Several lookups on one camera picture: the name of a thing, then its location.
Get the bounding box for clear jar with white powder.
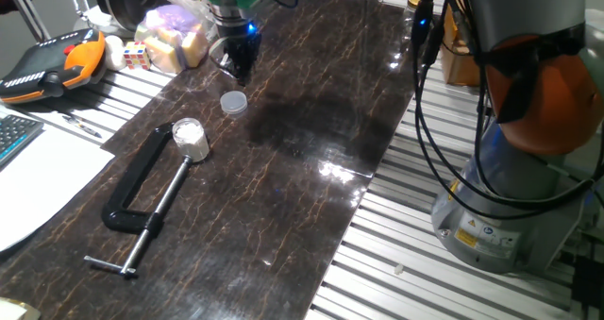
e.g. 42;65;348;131
171;117;211;163

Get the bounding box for Rubik's cube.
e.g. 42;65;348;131
123;41;152;71

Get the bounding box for bag of yellow sponges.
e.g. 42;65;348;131
134;3;211;75

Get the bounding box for large white paper sheet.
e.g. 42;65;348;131
0;105;116;253

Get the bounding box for black metal C-clamp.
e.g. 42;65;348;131
83;121;204;278

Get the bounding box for black computer keyboard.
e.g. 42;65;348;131
0;113;45;168

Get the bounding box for white egg shaped object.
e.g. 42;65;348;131
103;35;127;72

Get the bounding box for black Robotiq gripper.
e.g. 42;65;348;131
220;23;263;87

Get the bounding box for dark marble pattern mat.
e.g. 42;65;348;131
0;0;416;320

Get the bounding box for orange black teach pendant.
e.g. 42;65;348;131
0;26;108;105

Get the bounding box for dark pen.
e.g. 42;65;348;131
60;114;103;139

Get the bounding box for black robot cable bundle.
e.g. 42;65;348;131
268;0;604;220

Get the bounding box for translucent white plastic lid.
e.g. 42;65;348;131
219;90;249;116

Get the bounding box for open cardboard box wooden blocks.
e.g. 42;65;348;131
438;8;482;88

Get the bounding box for black box device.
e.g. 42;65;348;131
570;256;604;312

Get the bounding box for black round device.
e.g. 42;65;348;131
92;0;164;33

